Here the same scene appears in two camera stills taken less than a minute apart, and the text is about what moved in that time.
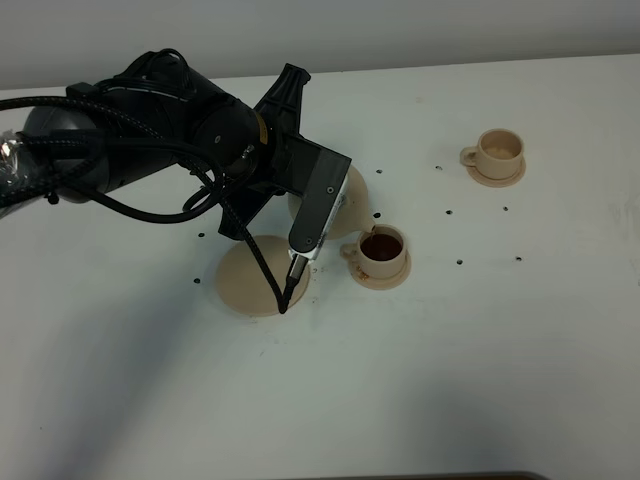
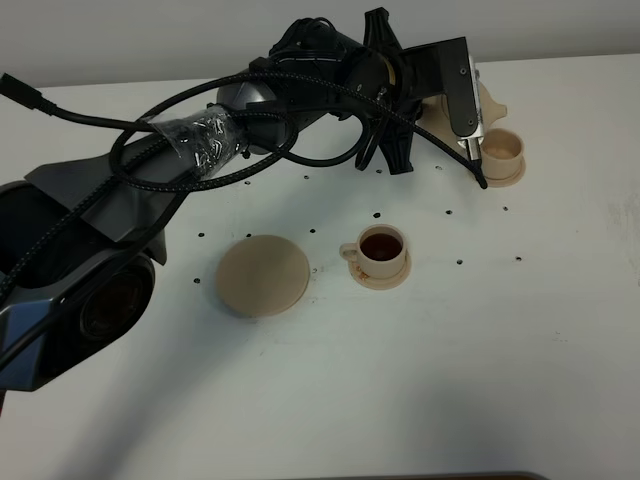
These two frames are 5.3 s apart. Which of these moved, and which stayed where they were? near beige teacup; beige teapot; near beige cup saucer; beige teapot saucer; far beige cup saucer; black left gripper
Moved: black left gripper; beige teapot
Stayed: near beige teacup; near beige cup saucer; beige teapot saucer; far beige cup saucer
